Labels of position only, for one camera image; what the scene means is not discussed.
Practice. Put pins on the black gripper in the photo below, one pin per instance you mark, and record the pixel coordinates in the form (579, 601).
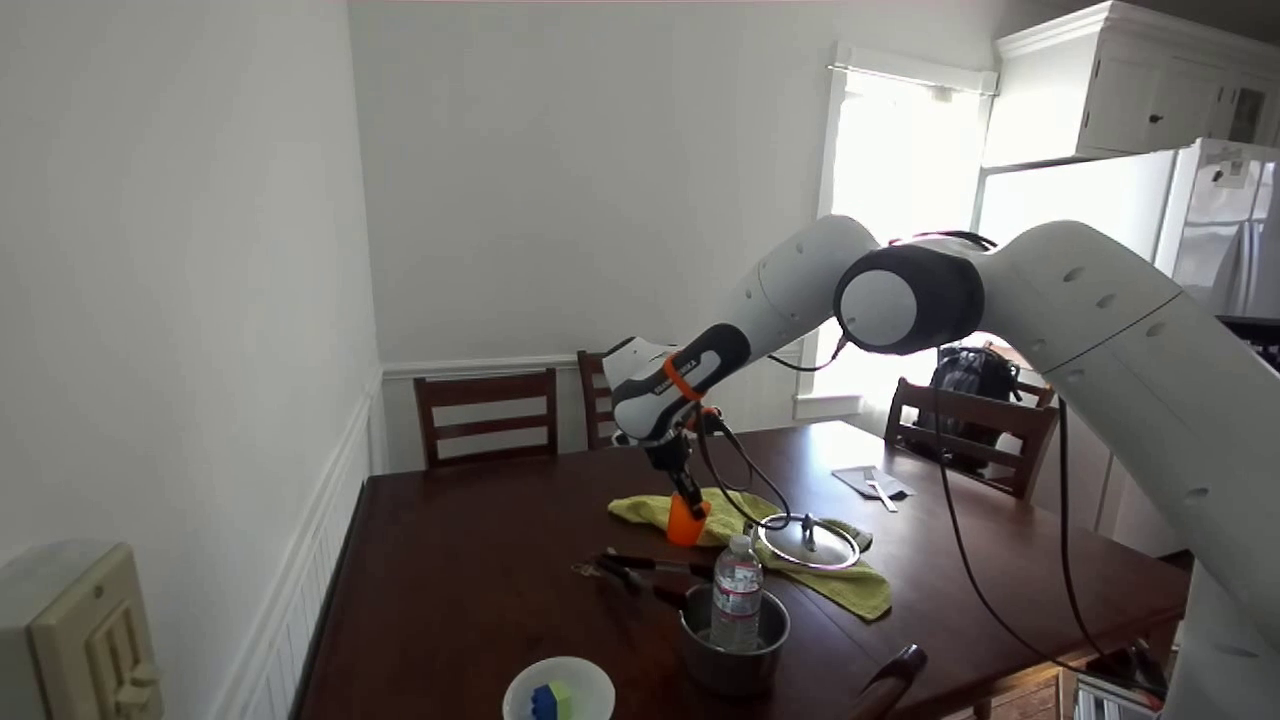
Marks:
(679, 459)

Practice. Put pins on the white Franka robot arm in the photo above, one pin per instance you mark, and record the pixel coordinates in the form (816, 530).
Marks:
(1135, 344)

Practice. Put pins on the bright window white frame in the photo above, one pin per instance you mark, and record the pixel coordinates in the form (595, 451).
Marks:
(907, 135)

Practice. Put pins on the beige wall light switch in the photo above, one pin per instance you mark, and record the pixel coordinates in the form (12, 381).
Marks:
(85, 640)

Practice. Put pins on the white upper cabinet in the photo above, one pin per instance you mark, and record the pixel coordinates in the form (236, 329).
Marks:
(1135, 83)

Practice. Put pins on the blue block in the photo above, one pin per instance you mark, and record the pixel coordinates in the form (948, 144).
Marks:
(542, 700)

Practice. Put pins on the black backpack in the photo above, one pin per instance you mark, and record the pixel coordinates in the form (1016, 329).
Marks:
(973, 371)

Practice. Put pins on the slat-back dark wooden chair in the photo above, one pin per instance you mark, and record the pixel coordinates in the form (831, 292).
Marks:
(595, 387)
(973, 418)
(480, 390)

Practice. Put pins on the yellow-green dish towel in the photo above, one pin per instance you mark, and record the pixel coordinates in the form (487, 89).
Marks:
(855, 594)

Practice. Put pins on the white paper sheet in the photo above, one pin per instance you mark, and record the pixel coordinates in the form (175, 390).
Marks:
(861, 480)

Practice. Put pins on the orange plastic cup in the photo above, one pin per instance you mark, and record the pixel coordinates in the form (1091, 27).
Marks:
(687, 530)

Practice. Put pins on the green block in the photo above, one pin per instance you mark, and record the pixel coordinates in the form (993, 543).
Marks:
(567, 696)

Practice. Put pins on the clear plastic water bottle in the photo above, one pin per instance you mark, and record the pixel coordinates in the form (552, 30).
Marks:
(738, 601)

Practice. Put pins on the white refrigerator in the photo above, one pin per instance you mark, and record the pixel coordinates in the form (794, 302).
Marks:
(1066, 194)

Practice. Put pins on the white bowl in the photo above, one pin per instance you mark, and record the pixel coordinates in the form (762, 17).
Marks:
(595, 682)

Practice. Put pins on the glass pot lid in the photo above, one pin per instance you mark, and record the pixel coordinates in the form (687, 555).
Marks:
(812, 547)

